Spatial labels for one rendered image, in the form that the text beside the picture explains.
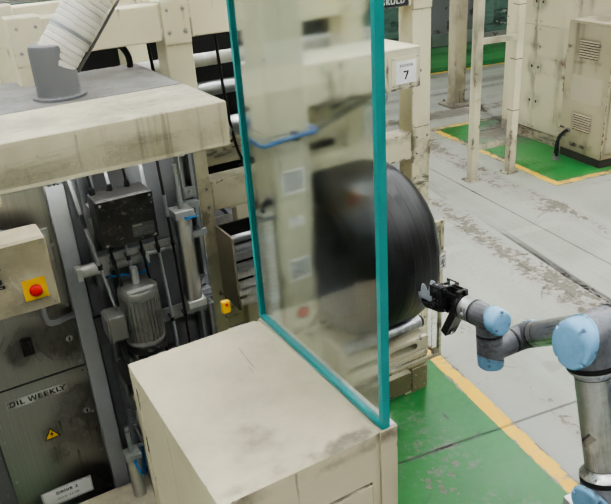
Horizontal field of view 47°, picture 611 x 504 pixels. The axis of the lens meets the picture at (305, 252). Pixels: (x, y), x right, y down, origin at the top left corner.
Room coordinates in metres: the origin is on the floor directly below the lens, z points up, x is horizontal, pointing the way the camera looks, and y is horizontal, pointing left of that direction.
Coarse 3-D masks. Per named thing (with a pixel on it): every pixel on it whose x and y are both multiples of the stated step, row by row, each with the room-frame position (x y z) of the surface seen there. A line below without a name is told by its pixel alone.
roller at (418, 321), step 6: (414, 318) 2.10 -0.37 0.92; (420, 318) 2.11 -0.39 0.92; (396, 324) 2.07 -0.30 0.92; (402, 324) 2.07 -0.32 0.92; (408, 324) 2.08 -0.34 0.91; (414, 324) 2.09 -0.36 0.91; (420, 324) 2.10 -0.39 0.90; (390, 330) 2.04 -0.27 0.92; (396, 330) 2.05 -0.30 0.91; (402, 330) 2.06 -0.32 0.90; (408, 330) 2.07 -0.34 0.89; (390, 336) 2.03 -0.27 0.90; (396, 336) 2.05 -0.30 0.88
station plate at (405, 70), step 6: (408, 60) 2.49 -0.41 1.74; (414, 60) 2.50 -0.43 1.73; (396, 66) 2.47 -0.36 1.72; (402, 66) 2.48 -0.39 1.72; (408, 66) 2.49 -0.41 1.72; (414, 66) 2.50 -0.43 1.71; (396, 72) 2.47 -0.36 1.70; (402, 72) 2.48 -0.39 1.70; (408, 72) 2.49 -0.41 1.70; (414, 72) 2.50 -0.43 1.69; (396, 78) 2.47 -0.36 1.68; (402, 78) 2.48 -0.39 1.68; (408, 78) 2.49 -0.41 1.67; (414, 78) 2.50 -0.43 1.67; (396, 84) 2.47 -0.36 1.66
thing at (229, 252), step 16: (224, 224) 2.42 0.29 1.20; (240, 224) 2.45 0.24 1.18; (224, 240) 2.34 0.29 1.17; (240, 240) 2.31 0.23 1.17; (224, 256) 2.36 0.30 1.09; (240, 256) 2.31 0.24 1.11; (224, 272) 2.37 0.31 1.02; (240, 272) 2.31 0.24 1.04; (224, 288) 2.39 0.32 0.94; (240, 288) 2.29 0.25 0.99; (256, 288) 2.33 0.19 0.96; (240, 304) 2.28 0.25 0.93
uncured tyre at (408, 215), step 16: (400, 176) 2.12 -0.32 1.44; (400, 192) 2.05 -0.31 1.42; (416, 192) 2.07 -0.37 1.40; (400, 208) 2.00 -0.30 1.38; (416, 208) 2.02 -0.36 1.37; (400, 224) 1.96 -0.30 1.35; (416, 224) 1.98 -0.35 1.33; (432, 224) 2.01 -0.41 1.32; (400, 240) 1.93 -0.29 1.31; (416, 240) 1.96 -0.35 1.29; (432, 240) 1.98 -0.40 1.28; (400, 256) 1.91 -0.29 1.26; (416, 256) 1.94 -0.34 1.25; (432, 256) 1.96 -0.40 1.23; (400, 272) 1.90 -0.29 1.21; (416, 272) 1.93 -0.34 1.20; (432, 272) 1.96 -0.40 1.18; (400, 288) 1.90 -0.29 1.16; (416, 288) 1.93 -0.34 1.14; (400, 304) 1.91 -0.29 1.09; (416, 304) 1.96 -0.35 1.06; (400, 320) 1.98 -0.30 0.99
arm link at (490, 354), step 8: (504, 336) 1.67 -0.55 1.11; (512, 336) 1.67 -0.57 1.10; (480, 344) 1.65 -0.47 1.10; (488, 344) 1.63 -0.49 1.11; (496, 344) 1.63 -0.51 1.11; (504, 344) 1.65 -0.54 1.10; (512, 344) 1.65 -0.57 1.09; (480, 352) 1.64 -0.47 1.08; (488, 352) 1.63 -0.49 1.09; (496, 352) 1.63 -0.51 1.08; (504, 352) 1.64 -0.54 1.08; (512, 352) 1.65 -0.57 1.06; (480, 360) 1.64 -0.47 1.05; (488, 360) 1.62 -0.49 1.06; (496, 360) 1.62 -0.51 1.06; (504, 360) 1.64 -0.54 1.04; (488, 368) 1.62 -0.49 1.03; (496, 368) 1.62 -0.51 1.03
